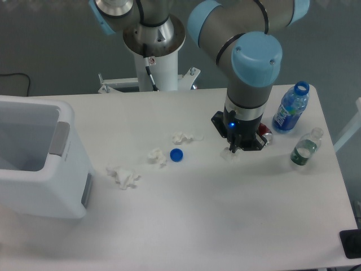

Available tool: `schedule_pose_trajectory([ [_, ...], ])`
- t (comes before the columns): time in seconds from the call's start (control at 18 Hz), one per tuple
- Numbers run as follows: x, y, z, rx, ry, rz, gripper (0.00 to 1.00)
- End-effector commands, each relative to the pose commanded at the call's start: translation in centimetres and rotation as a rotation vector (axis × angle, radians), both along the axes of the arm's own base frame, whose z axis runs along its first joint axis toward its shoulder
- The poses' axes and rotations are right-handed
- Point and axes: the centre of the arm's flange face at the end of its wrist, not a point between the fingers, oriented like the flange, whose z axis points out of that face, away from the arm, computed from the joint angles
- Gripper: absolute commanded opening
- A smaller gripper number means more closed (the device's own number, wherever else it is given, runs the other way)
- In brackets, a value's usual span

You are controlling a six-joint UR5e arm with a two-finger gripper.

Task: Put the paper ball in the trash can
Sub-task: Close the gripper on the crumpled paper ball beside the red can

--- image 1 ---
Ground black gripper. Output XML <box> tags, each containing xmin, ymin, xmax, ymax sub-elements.
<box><xmin>211</xmin><ymin>107</ymin><xmax>266</xmax><ymax>153</ymax></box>

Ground white paper ball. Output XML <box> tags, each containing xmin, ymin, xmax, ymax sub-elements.
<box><xmin>171</xmin><ymin>132</ymin><xmax>204</xmax><ymax>145</ymax></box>
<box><xmin>220</xmin><ymin>147</ymin><xmax>239</xmax><ymax>163</ymax></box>
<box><xmin>147</xmin><ymin>148</ymin><xmax>167</xmax><ymax>168</ymax></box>
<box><xmin>106</xmin><ymin>166</ymin><xmax>140</xmax><ymax>190</ymax></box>

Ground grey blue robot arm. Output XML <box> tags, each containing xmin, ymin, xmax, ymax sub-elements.
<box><xmin>89</xmin><ymin>1</ymin><xmax>310</xmax><ymax>152</ymax></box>

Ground white trash bin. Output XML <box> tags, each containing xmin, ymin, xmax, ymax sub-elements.
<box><xmin>1</xmin><ymin>95</ymin><xmax>94</xmax><ymax>218</ymax></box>

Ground red soda can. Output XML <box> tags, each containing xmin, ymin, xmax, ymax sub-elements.
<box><xmin>258</xmin><ymin>123</ymin><xmax>273</xmax><ymax>146</ymax></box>

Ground blue bottle cap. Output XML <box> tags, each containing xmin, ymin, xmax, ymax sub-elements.
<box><xmin>170</xmin><ymin>148</ymin><xmax>183</xmax><ymax>162</ymax></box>

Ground clear green label bottle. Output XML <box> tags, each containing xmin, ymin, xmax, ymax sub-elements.
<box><xmin>290</xmin><ymin>127</ymin><xmax>323</xmax><ymax>166</ymax></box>

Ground blue plastic bottle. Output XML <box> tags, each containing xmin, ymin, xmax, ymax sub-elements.
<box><xmin>272</xmin><ymin>81</ymin><xmax>310</xmax><ymax>133</ymax></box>

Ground white furniture at right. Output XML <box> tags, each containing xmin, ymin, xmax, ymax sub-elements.
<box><xmin>333</xmin><ymin>98</ymin><xmax>360</xmax><ymax>152</ymax></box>

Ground black device at edge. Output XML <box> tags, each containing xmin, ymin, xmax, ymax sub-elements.
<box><xmin>340</xmin><ymin>229</ymin><xmax>360</xmax><ymax>259</ymax></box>

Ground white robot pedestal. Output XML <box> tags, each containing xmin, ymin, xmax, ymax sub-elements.
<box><xmin>98</xmin><ymin>52</ymin><xmax>201</xmax><ymax>94</ymax></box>

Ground black floor cable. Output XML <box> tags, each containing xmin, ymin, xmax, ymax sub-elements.
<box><xmin>0</xmin><ymin>72</ymin><xmax>31</xmax><ymax>96</ymax></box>

